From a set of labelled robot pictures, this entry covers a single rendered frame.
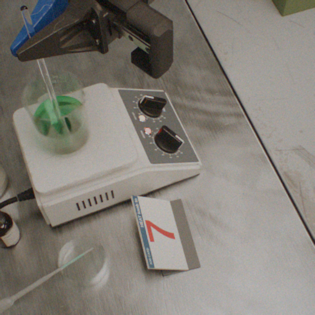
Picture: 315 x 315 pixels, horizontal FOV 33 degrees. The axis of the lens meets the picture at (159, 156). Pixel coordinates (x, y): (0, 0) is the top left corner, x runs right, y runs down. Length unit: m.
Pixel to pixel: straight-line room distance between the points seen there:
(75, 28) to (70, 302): 0.31
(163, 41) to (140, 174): 0.21
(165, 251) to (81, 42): 0.26
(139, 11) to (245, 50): 0.38
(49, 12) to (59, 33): 0.03
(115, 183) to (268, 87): 0.28
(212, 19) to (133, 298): 0.44
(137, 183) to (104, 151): 0.06
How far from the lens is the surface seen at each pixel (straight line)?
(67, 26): 0.47
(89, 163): 0.60
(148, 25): 0.44
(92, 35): 0.49
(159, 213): 0.64
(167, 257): 0.62
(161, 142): 0.65
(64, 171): 0.60
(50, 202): 0.61
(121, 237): 0.66
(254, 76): 0.78
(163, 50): 0.46
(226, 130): 0.73
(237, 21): 0.85
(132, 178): 0.62
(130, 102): 0.68
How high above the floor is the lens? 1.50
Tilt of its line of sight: 60 degrees down
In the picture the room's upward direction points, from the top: 3 degrees counter-clockwise
